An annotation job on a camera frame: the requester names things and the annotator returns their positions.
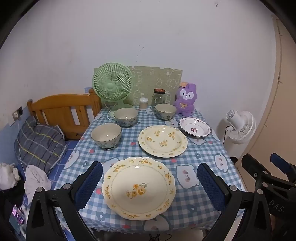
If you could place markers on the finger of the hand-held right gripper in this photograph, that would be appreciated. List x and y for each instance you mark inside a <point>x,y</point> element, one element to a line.
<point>251,165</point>
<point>278,160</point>

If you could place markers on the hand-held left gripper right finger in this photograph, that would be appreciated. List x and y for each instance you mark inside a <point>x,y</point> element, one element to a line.
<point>209,185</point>

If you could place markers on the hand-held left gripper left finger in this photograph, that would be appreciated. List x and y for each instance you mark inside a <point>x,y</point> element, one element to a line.
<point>89,183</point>

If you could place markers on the yellow floral scalloped plate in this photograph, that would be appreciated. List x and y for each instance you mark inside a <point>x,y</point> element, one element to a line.
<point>138,178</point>

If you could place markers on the cream bowl with floral outside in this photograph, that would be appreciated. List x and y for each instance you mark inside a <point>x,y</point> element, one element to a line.
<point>165,110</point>
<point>126,114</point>
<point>106,134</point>

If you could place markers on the white plate with red flower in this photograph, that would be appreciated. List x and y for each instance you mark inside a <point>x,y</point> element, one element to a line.
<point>195,124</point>

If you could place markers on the yellow floral deep plate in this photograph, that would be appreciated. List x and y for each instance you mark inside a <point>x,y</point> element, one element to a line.
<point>163,139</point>

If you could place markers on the white standing fan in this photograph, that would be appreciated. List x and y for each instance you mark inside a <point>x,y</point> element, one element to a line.
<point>242,129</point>

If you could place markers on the blue bed sheet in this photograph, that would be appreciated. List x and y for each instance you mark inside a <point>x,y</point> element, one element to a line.
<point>69,146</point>

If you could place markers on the beige door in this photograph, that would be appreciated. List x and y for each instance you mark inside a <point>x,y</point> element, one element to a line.
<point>277,115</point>

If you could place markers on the blue checked tablecloth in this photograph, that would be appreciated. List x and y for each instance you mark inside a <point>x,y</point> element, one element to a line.
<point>129,150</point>

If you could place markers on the grey plaid pillow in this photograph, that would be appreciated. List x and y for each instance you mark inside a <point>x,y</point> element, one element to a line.
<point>37,143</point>

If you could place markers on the phone with lit screen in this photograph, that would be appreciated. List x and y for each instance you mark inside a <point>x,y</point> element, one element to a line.
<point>17,214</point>

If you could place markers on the dark cloth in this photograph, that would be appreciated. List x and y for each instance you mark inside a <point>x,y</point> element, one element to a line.
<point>9,199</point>

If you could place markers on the crumpled white cloth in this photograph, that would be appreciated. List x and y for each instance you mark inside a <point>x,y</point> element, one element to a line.
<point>7,176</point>

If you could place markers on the wooden bed headboard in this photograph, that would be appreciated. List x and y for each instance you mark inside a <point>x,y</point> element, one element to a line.
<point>57,104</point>

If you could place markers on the purple plush bunny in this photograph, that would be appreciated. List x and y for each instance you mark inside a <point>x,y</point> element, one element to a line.
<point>185,102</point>

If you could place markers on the clear cotton swab container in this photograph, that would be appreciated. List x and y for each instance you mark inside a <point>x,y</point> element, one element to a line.
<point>143,103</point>

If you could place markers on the green desk fan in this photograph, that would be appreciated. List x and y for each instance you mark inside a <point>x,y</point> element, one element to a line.
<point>108,87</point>

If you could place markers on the glass jar with dark lid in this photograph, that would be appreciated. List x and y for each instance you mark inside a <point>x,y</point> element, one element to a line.
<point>158,98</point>

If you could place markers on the green cartoon print board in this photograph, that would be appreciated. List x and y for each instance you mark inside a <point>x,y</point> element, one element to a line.
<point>152,76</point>

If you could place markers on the wall socket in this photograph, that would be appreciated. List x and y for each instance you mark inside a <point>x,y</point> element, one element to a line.
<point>18,112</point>

